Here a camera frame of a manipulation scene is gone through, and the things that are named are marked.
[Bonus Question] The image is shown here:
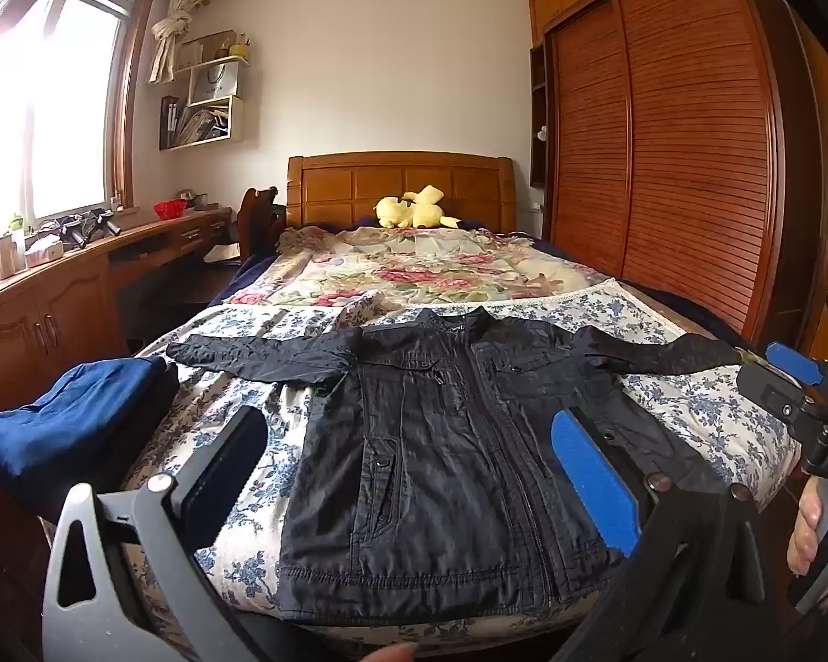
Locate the cream wall shelf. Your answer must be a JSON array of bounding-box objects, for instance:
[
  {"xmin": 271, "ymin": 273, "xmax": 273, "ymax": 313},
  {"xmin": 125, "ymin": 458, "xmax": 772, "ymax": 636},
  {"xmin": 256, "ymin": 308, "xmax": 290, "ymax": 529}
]
[{"xmin": 158, "ymin": 55, "xmax": 251, "ymax": 151}]

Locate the wooden desk with cabinets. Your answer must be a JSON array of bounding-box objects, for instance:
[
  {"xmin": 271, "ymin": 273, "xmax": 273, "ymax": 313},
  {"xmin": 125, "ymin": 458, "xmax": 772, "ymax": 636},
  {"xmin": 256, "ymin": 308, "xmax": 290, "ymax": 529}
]
[{"xmin": 0, "ymin": 207, "xmax": 237, "ymax": 429}]

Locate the person's right hand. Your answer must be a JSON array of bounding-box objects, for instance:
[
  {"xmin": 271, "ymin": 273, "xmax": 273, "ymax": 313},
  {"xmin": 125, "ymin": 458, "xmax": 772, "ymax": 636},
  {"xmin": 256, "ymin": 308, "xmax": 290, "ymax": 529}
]
[{"xmin": 787, "ymin": 474, "xmax": 828, "ymax": 575}]

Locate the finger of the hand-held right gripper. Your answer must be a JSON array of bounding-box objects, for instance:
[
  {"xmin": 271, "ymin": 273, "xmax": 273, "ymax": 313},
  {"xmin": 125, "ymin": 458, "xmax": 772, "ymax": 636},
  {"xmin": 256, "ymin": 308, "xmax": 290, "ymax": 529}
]
[
  {"xmin": 737, "ymin": 362, "xmax": 824, "ymax": 430},
  {"xmin": 765, "ymin": 340, "xmax": 828, "ymax": 409}
]

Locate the folded navy blue garment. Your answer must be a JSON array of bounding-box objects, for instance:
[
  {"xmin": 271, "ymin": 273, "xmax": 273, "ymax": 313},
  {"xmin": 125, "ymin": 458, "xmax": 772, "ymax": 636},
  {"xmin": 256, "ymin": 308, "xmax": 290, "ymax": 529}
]
[{"xmin": 0, "ymin": 356, "xmax": 168, "ymax": 485}]

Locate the white bottle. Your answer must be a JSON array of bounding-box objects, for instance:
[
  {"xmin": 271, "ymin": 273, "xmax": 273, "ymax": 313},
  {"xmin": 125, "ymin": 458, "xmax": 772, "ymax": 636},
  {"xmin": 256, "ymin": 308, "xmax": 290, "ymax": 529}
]
[{"xmin": 0, "ymin": 231, "xmax": 26, "ymax": 281}]

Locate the white paper bag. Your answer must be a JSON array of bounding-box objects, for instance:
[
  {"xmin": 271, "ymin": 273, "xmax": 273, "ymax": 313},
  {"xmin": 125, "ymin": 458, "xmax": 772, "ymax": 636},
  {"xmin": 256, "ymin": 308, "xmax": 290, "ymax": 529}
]
[{"xmin": 192, "ymin": 62, "xmax": 241, "ymax": 102}]

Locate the wood-framed window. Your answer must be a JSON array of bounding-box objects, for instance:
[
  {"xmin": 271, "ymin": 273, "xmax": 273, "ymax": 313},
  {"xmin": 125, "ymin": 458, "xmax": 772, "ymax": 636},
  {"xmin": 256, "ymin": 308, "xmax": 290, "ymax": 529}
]
[{"xmin": 0, "ymin": 0, "xmax": 158, "ymax": 230}]

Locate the yellow plush toy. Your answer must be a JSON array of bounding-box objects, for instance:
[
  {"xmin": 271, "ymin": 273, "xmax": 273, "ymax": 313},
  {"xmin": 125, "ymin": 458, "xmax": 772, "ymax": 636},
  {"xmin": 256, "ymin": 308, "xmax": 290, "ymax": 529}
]
[{"xmin": 374, "ymin": 185, "xmax": 463, "ymax": 230}]

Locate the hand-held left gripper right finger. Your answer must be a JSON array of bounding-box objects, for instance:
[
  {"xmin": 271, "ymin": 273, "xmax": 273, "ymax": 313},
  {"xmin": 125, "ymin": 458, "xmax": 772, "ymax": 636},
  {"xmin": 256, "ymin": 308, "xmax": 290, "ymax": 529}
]
[{"xmin": 550, "ymin": 405, "xmax": 789, "ymax": 662}]

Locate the wooden chair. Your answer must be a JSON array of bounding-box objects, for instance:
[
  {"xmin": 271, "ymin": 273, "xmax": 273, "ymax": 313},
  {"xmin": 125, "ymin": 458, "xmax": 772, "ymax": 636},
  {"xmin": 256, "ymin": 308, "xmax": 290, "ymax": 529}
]
[{"xmin": 238, "ymin": 186, "xmax": 288, "ymax": 258}]

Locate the wooden bed headboard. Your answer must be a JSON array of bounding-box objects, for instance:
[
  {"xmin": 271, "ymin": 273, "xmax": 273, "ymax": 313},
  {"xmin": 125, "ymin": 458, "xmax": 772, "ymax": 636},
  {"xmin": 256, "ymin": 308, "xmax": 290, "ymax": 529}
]
[{"xmin": 286, "ymin": 152, "xmax": 518, "ymax": 234}]

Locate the brown paper bag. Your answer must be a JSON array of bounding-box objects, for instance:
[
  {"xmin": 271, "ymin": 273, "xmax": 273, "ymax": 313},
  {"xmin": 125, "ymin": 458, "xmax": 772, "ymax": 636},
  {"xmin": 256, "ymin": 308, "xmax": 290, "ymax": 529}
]
[{"xmin": 176, "ymin": 31, "xmax": 239, "ymax": 74}]

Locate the black jacket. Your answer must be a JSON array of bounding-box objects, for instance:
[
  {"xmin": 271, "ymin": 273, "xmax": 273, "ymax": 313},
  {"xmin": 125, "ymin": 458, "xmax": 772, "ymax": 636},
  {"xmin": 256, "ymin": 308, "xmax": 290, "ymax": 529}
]
[{"xmin": 167, "ymin": 307, "xmax": 742, "ymax": 628}]

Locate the knotted beige curtain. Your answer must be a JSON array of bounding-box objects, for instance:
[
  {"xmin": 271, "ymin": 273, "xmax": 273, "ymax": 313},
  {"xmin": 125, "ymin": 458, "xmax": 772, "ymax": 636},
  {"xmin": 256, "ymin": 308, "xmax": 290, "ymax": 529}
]
[{"xmin": 148, "ymin": 0, "xmax": 208, "ymax": 85}]

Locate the wooden slatted wardrobe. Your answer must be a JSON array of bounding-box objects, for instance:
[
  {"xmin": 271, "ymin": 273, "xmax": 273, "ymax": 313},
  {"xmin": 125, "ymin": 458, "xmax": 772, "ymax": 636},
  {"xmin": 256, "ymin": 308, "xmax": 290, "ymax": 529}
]
[{"xmin": 528, "ymin": 0, "xmax": 822, "ymax": 360}]

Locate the white tissue pack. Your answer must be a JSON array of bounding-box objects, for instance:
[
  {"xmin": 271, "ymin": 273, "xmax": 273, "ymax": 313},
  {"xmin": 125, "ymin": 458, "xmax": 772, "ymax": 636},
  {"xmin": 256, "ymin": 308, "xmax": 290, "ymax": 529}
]
[{"xmin": 24, "ymin": 234, "xmax": 66, "ymax": 269}]

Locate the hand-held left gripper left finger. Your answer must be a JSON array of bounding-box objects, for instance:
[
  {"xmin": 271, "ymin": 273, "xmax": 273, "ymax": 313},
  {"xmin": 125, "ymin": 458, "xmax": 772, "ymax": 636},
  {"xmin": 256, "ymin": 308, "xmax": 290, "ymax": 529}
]
[{"xmin": 41, "ymin": 405, "xmax": 272, "ymax": 662}]

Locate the black metal device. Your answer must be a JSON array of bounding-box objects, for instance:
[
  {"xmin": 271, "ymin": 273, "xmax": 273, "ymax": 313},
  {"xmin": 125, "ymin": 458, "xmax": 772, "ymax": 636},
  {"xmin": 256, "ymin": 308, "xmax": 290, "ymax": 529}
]
[{"xmin": 38, "ymin": 208, "xmax": 123, "ymax": 250}]

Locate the pink floral quilt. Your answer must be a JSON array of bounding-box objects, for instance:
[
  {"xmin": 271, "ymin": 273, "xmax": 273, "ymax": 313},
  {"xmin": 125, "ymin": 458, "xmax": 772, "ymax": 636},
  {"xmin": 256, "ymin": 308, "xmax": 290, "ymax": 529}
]
[{"xmin": 210, "ymin": 224, "xmax": 615, "ymax": 311}]

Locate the folded black garment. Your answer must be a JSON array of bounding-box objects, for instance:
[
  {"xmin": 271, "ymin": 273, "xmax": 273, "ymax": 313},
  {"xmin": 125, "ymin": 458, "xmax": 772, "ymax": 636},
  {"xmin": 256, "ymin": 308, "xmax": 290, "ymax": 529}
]
[{"xmin": 0, "ymin": 359, "xmax": 182, "ymax": 528}]

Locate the blue floral bedspread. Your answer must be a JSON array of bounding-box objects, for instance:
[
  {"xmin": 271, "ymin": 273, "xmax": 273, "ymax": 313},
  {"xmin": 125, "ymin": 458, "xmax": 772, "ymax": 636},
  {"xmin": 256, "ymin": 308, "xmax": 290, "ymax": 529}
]
[{"xmin": 120, "ymin": 279, "xmax": 802, "ymax": 658}]

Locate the person's left hand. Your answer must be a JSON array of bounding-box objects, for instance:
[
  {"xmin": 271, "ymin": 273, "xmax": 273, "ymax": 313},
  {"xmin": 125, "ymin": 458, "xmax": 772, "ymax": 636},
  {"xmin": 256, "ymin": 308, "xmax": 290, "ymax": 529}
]
[{"xmin": 355, "ymin": 641, "xmax": 421, "ymax": 662}]

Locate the row of books and papers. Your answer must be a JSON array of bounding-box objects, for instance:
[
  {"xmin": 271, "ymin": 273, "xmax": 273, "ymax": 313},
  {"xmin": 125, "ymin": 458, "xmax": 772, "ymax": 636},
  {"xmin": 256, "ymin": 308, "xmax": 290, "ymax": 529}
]
[{"xmin": 161, "ymin": 97, "xmax": 232, "ymax": 149}]

